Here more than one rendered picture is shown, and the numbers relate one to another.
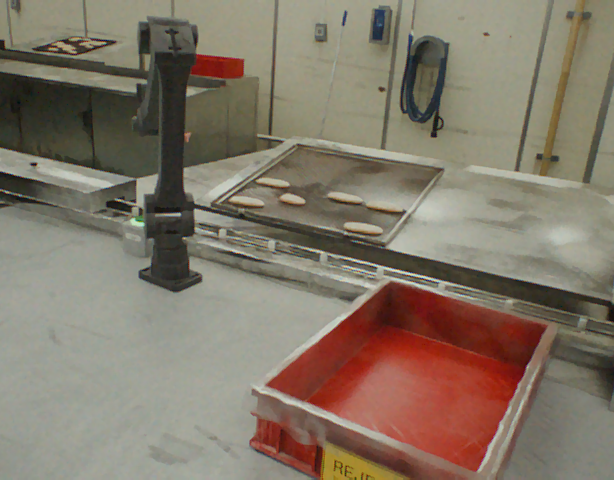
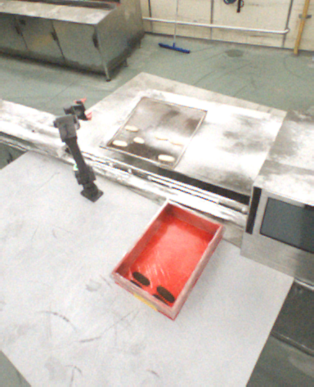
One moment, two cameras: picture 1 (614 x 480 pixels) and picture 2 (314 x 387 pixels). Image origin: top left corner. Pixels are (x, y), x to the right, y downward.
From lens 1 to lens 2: 0.82 m
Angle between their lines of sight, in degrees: 26
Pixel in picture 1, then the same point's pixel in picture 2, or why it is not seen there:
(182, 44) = (70, 132)
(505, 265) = (221, 177)
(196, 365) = (100, 245)
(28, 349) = (47, 241)
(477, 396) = (194, 252)
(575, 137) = not seen: outside the picture
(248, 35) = not seen: outside the picture
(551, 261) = (240, 173)
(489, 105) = not seen: outside the picture
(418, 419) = (170, 266)
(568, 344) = (234, 223)
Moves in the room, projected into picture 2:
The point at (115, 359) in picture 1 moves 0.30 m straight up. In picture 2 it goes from (74, 244) to (55, 207)
